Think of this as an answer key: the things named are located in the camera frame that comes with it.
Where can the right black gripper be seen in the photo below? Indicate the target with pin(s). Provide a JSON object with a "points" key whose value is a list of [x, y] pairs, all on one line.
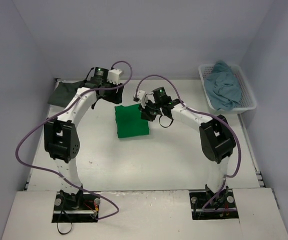
{"points": [[147, 114]]}

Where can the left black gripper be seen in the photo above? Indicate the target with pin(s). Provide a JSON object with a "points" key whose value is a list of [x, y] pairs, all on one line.
{"points": [[114, 95]]}

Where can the green t shirt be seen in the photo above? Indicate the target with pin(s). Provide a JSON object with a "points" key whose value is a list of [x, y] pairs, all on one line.
{"points": [[129, 123]]}

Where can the grey t shirt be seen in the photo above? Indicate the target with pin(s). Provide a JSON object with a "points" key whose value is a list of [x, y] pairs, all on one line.
{"points": [[64, 93]]}

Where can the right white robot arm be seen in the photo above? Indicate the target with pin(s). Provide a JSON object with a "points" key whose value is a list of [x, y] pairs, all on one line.
{"points": [[217, 142]]}

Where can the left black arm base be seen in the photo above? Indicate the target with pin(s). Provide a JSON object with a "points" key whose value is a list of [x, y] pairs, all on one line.
{"points": [[78, 207]]}

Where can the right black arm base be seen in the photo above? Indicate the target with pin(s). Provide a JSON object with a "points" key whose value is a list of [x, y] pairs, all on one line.
{"points": [[223, 208]]}

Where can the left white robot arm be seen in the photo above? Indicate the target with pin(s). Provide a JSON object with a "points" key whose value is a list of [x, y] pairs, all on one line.
{"points": [[61, 137]]}

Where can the teal cloth in basket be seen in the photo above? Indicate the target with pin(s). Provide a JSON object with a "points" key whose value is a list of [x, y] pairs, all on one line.
{"points": [[222, 87]]}

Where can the white plastic basket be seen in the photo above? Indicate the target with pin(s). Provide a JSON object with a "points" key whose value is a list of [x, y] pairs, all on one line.
{"points": [[247, 102]]}

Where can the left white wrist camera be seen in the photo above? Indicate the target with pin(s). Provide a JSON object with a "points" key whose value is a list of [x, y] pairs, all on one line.
{"points": [[114, 76]]}

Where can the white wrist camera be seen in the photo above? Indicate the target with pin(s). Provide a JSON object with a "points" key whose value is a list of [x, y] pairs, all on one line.
{"points": [[141, 98], [114, 76]]}

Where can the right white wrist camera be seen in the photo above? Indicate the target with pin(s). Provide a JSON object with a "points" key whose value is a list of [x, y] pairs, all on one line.
{"points": [[141, 98]]}

